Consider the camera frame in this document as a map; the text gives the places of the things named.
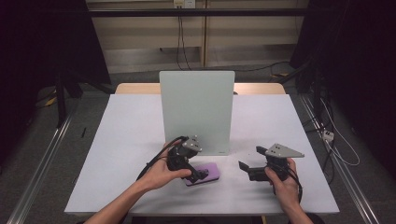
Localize purple board eraser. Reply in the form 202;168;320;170
183;161;221;188

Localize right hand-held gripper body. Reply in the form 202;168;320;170
248;142;305;183

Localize black horizontal bar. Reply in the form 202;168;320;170
88;7;310;18

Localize wooden table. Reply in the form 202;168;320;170
114;82;287;95

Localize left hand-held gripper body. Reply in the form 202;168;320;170
166;134;204;172

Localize black floor cable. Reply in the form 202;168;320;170
229;61;291;73

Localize white wall socket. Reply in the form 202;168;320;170
173;0;197;9

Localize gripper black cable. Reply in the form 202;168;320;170
135;135;190;182
287;169;304;203

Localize black metal stand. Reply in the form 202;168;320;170
53;68;117;129

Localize person's left hand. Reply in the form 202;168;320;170
136;139;193;192

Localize white table cover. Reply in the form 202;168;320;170
64;93;341;217

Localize white cable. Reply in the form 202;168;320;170
319;97;361;167

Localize person's right hand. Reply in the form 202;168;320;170
263;157;303;210

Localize black hanging cables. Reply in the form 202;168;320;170
175;15;192;71

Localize wooden wall post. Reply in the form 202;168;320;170
200;0;209;68

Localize frosted glass whiteboard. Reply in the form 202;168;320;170
159;70;236;157

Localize white power strip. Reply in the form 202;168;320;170
321;129;335;143

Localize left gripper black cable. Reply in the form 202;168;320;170
135;135;190;182

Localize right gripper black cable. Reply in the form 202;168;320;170
287;169;304;203

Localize black curtain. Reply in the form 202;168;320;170
289;0;396;180
0;0;112;166

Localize aluminium floor rail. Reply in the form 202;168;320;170
6;101;79;224
298;92;380;224

